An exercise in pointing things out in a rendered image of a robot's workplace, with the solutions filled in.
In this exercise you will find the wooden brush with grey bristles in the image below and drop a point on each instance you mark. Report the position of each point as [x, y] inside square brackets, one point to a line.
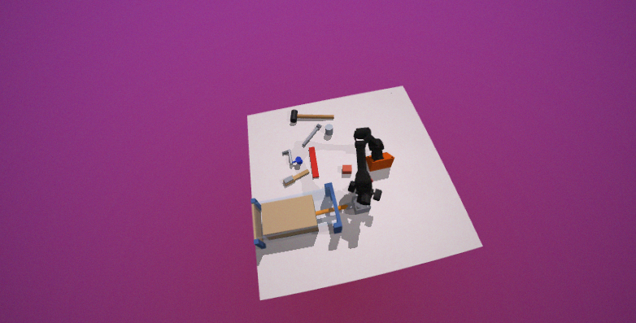
[289, 180]

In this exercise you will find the black mallet with wooden handle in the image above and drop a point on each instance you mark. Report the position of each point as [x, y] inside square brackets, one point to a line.
[294, 116]

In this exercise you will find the grey metal rod with square end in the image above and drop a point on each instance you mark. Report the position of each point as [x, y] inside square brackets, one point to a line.
[312, 133]

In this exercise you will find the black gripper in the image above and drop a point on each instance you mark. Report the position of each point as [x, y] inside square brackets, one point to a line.
[376, 194]

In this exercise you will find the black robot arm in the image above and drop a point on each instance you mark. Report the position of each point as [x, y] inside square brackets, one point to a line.
[362, 177]

